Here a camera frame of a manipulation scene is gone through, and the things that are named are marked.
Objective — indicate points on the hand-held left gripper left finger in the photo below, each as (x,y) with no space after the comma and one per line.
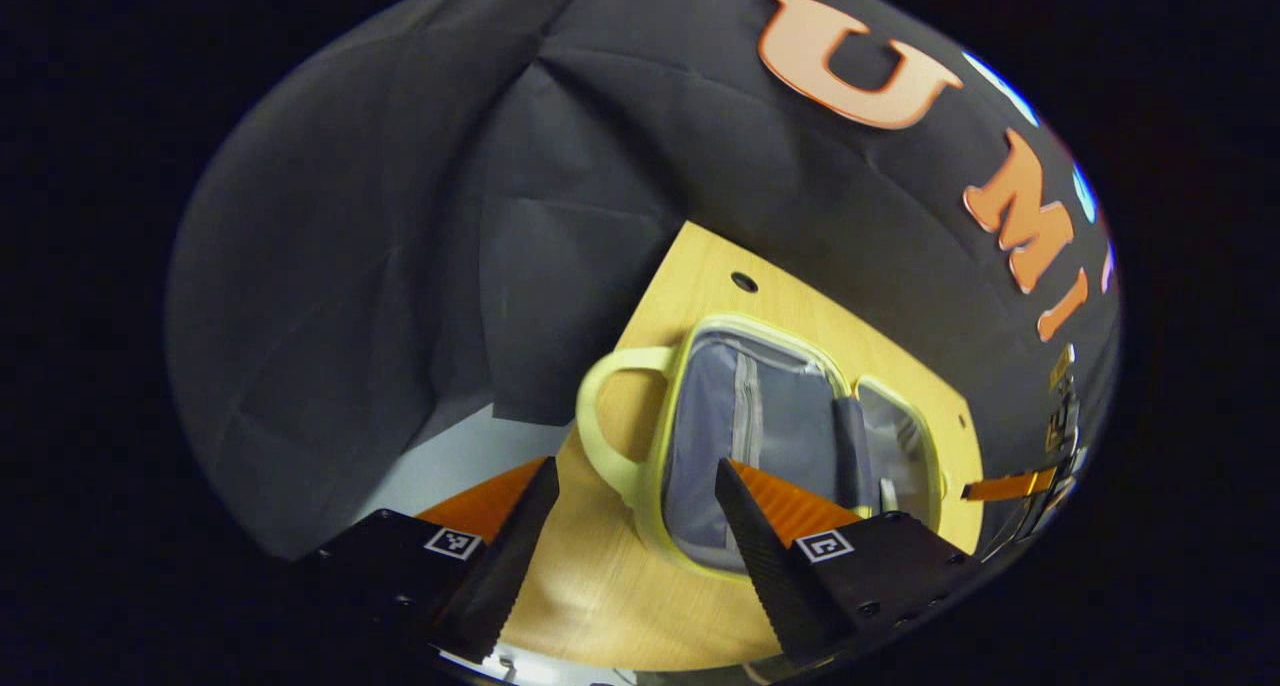
(510,566)

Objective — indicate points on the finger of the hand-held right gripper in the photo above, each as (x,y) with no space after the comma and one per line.
(1010,485)

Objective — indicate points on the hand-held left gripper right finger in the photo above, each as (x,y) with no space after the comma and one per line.
(760,566)

